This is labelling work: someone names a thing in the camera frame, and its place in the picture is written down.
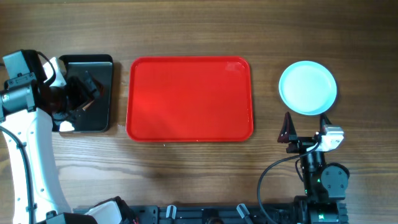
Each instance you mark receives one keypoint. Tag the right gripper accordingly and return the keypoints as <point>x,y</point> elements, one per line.
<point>305,143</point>

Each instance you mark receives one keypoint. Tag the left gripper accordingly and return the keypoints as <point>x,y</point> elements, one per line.
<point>80,94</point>

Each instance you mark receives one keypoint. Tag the green scouring sponge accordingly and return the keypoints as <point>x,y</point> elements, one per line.
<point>86,106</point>

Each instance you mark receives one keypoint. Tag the light blue plate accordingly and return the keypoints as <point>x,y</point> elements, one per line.
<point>308,88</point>

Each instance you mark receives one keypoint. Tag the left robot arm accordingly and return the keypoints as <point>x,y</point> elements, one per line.
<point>42,96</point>

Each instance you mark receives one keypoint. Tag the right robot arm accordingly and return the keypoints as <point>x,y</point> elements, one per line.
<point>325,184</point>

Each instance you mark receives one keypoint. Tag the black rectangular tray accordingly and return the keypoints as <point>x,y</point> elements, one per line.
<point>96,118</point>

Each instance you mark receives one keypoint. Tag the red plastic tray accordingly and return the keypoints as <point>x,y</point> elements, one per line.
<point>190,99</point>

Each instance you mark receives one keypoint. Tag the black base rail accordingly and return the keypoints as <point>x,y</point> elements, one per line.
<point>280,213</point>

